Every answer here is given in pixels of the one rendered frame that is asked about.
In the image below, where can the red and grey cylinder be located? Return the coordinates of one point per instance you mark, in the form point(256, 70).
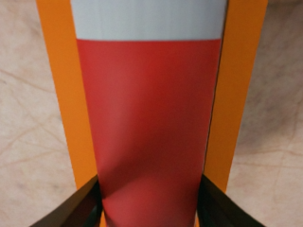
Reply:
point(148, 69)

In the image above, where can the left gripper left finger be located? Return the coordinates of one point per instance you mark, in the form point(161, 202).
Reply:
point(84, 205)

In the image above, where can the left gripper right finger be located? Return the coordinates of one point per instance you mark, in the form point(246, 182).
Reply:
point(214, 205)

